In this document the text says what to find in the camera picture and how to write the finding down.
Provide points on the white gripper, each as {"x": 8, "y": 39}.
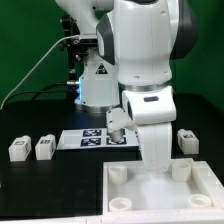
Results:
{"x": 155, "y": 144}

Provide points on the white square tabletop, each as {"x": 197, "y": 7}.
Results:
{"x": 187, "y": 184}

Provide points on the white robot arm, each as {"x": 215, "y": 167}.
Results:
{"x": 127, "y": 47}

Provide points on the white sheet with markers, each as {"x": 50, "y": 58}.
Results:
{"x": 93, "y": 138}

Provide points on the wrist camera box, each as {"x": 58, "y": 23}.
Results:
{"x": 116, "y": 120}

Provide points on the black camera on stand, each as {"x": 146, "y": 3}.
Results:
{"x": 77, "y": 50}

